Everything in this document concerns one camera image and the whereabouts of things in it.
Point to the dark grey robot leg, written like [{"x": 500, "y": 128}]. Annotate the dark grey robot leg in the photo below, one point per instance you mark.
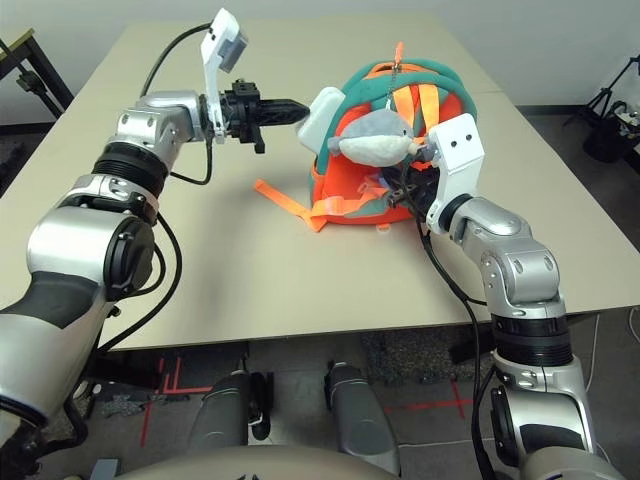
[
  {"x": 225, "y": 415},
  {"x": 362, "y": 425}
]

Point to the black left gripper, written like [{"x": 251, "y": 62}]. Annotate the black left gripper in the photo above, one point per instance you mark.
[{"x": 242, "y": 112}]

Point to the white pencil case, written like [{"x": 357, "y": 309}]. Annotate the white pencil case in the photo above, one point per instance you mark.
[{"x": 320, "y": 117}]

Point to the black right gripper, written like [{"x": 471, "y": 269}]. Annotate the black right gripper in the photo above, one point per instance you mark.
[{"x": 422, "y": 187}]

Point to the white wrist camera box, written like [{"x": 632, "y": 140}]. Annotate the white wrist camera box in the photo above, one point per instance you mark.
[
  {"x": 222, "y": 40},
  {"x": 457, "y": 150}
]

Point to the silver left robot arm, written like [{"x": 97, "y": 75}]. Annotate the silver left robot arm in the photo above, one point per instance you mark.
[{"x": 85, "y": 250}]

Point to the dark grey robot right leg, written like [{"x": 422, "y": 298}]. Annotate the dark grey robot right leg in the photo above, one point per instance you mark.
[{"x": 362, "y": 425}]

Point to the orange and teal backpack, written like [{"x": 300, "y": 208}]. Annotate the orange and teal backpack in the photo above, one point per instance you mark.
[{"x": 350, "y": 185}]

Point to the dark grey robot left leg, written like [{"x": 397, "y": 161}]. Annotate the dark grey robot left leg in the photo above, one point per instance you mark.
[{"x": 225, "y": 415}]

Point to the grey plush dolphin toy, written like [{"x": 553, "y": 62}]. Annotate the grey plush dolphin toy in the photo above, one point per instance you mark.
[{"x": 375, "y": 140}]

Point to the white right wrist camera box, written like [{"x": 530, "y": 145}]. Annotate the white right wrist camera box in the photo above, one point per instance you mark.
[{"x": 457, "y": 150}]

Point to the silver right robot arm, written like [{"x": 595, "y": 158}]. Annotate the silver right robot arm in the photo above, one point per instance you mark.
[{"x": 525, "y": 270}]

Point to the black table foot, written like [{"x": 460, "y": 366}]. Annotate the black table foot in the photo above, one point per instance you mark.
[{"x": 130, "y": 372}]

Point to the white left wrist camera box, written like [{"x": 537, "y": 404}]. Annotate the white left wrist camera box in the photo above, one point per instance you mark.
[{"x": 222, "y": 40}]

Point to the black clamp pole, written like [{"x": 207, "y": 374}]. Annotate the black clamp pole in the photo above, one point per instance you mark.
[{"x": 26, "y": 80}]

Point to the beige robot torso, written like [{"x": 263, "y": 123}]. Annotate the beige robot torso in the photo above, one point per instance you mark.
[{"x": 250, "y": 465}]

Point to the black camera tripod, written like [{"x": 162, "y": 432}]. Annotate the black camera tripod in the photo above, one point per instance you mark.
[{"x": 607, "y": 130}]

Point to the black framed side table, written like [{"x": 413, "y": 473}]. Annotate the black framed side table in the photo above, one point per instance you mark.
[{"x": 45, "y": 75}]

